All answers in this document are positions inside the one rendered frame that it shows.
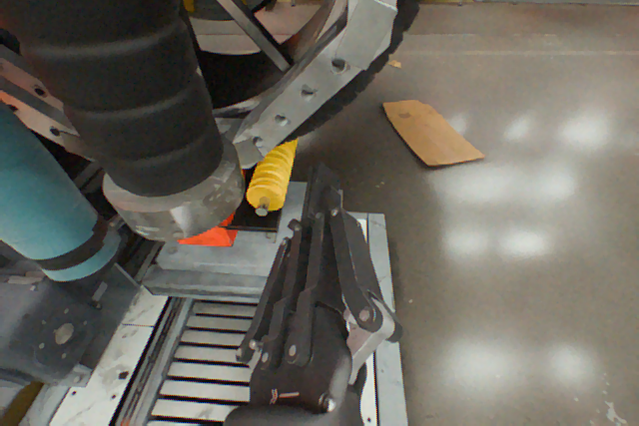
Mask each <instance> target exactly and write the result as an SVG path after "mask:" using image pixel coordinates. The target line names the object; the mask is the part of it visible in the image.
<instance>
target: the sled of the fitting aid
mask: <svg viewBox="0 0 639 426"><path fill-rule="evenodd" d="M164 244H165V241H162V243H161V244H160V246H159V248H158V250H157V252H156V253H155V255H154V257H153V259H152V260H151V262H150V264H149V266H148V268H147V269H146V271H145V273H144V275H143V276H142V278H141V280H140V282H141V283H142V284H143V285H144V286H145V288H146V289H147V290H148V291H149V292H150V293H151V294H152V295H163V296H177V297H190V298H204V299H218V300H232V301H246V302H259V301H260V298H261V296H262V293H263V290H264V287H265V285H266V282H267V279H268V277H267V276H262V275H247V274H232V273H217V272H202V271H187V270H172V269H162V268H161V267H160V266H159V264H158V263H157V262H156V259H157V257H158V255H159V253H160V251H161V250H162V248H163V246H164Z"/></svg>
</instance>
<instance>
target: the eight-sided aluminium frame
mask: <svg viewBox="0 0 639 426"><path fill-rule="evenodd" d="M396 14H397V8H396V0H347V9H346V10H345V11H344V12H343V13H342V14H341V16H340V17H339V18H338V19H337V20H336V21H335V22H334V23H333V24H332V25H331V26H330V27H329V28H328V29H327V31H326V32H325V33H324V34H323V35H322V36H321V37H320V38H319V39H318V40H317V41H316V42H315V43H314V44H313V46H312V47H311V48H310V49H309V50H308V51H307V52H306V53H305V54H304V55H303V56H302V57H301V58H300V59H299V61H298V62H297V63H296V64H295V65H294V66H293V67H292V68H291V69H290V70H289V71H288V72H287V73H286V74H285V75H284V77H283V78H282V79H281V80H280V81H279V82H278V83H277V84H276V85H275V86H274V87H273V88H272V89H271V90H270V92H269V93H268V94H267V95H266V96H265V97H264V98H263V99H262V100H261V101H260V102H259V103H258V104H257V105H256V107H255V108H254V109H253V110H252V111H251V112H250V113H249V114H248V115H247V116H246V117H245V118H244V119H223V118H215V119H216V122H217V125H218V128H219V132H220V135H223V136H225V137H226V138H228V139H229V140H230V141H231V142H232V143H233V144H234V145H235V147H236V150H237V152H238V156H239V160H240V164H241V167H242V169H250V168H251V167H253V166H254V165H255V164H256V163H257V162H259V161H262V160H264V159H265V156H266V154H267V153H268V152H270V151H271V150H272V149H273V148H274V147H275V146H276V145H277V144H279V143H280V142H281V141H282V140H283V139H284V138H285V137H287V136H288V135H289V134H290V133H291V132H292V131H293V130H294V129H296V128H297V127H298V126H299V125H300V124H301V123H302V122H304V121H305V120H306V119H307V118H308V117H309V116H310V115H311V114H313V113H314V112H315V111H316V110H317V109H318V108H319V107H321V106H322V105H323V104H324V103H325V102H326V101H327V100H329V99H330V98H331V97H332V96H333V95H334V94H335V93H336V92H338V91H339V90H340V89H341V88H342V87H343V86H344V85H346V84H347V83H348V82H349V81H350V80H351V79H352V78H353V77H355V76H356V75H357V74H358V73H359V72H360V71H361V70H367V68H368V66H369V64H370V63H371V62H372V61H373V60H374V59H375V58H376V57H377V56H378V55H380V54H381V53H382V52H383V51H384V50H385V49H386V48H387V47H388V46H389V43H390V37H391V31H392V24H393V19H394V18H395V16H396ZM0 98H1V99H2V100H3V101H4V102H5V104H6V105H7V106H8V107H9V108H10V109H11V110H12V111H13V112H14V113H15V114H16V115H17V116H18V117H19V119H20V120H21V121H22V122H23V123H24V124H25V125H26V126H27V127H28V128H29V129H31V130H33V131H35V132H37V133H39V134H41V135H42V136H44V137H46V138H48V139H50V140H52V141H54V142H56V143H57V144H59V145H61V146H63V147H65V150H66V151H67V152H70V153H73V154H76V155H80V156H82V157H84V158H86V159H87V160H89V161H92V162H98V160H97V159H96V156H95V151H94V150H93V149H91V148H89V147H88V146H87V145H86V143H85V142H84V141H83V139H82V138H81V137H80V135H79V134H78V132H77V131H76V130H75V128H74V127H73V126H72V124H71V123H70V121H69V120H68V119H67V117H66V116H65V115H64V113H63V102H61V101H60V100H58V99H56V98H54V97H52V96H51V95H50V94H49V92H48V91H47V90H46V88H45V87H44V85H43V84H42V83H41V81H40V80H39V79H38V77H37V76H36V74H35V73H34V72H33V70H32V69H31V68H30V66H29V65H28V63H27V62H26V61H25V59H24V58H22V57H21V56H19V55H18V54H16V53H14V52H13V51H11V50H10V49H8V48H6V47H5V46H3V45H2V44H0Z"/></svg>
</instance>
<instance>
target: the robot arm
mask: <svg viewBox="0 0 639 426"><path fill-rule="evenodd" d="M338 188H339V176H338V175H337V174H336V173H334V172H333V171H332V170H331V169H329V168H328V167H327V166H326V165H325V164H323V163H322V162H321V161H319V162H317V163H316V164H315V165H314V166H312V167H311V168H310V170H309V176H308V182H307V188H306V194H305V200H304V205H303V211H302V216H301V221H299V220H297V219H296V218H293V219H292V220H291V221H290V222H289V224H288V228H289V229H291V230H292V231H293V232H294V234H293V236H292V237H291V238H289V237H287V236H286V237H284V238H283V240H282V241H281V243H280V246H279V249H278V251H277V254H276V257H275V260H274V262H273V265H272V268H271V271H270V274H269V276H268V279H267V282H266V285H265V287H264V290H263V293H262V296H261V298H260V301H259V304H258V307H257V309H256V312H255V315H254V318H253V320H252V323H251V326H250V328H249V330H248V331H247V333H246V335H245V337H244V339H243V341H242V343H241V344H240V346H239V348H238V350H237V353H236V360H237V361H238V362H241V363H244V364H247V365H249V366H250V368H251V369H252V371H253V372H252V375H251V378H250V402H249V405H246V406H241V407H237V408H235V409H233V410H232V411H231V412H230V413H229V414H228V415H227V417H226V418H225V421H224V424H223V426H365V425H364V422H363V419H362V416H361V410H360V402H361V396H362V392H363V388H364V385H365V382H366V378H367V365H366V360H367V359H368V358H369V357H370V356H371V355H372V353H373V352H374V351H375V350H376V349H377V348H378V346H379V345H380V344H381V343H382V342H383V341H384V340H386V341H388V342H390V343H396V342H398V341H400V339H401V337H402V334H403V328H402V325H401V323H400V321H399V320H398V319H397V317H396V316H395V315H394V314H393V312H392V311H391V310H390V308H389V307H388V306H387V304H386V303H385V302H384V300H383V296H382V293H381V290H380V286H379V283H378V280H377V276H376V273H375V270H374V266H373V263H372V260H371V256H370V253H369V250H368V246H367V243H366V240H365V236H364V233H363V230H362V227H361V223H360V221H358V220H357V219H356V218H355V217H353V216H352V215H351V214H349V213H348V212H346V211H345V210H344V209H342V208H341V207H340V206H341V194H340V192H339V191H338ZM288 253H289V254H290V256H288ZM342 296H343V298H344V301H345V303H344V302H343V300H342ZM346 307H347V308H346ZM346 321H348V326H349V331H348V329H347V327H346ZM266 334H267V335H266Z"/></svg>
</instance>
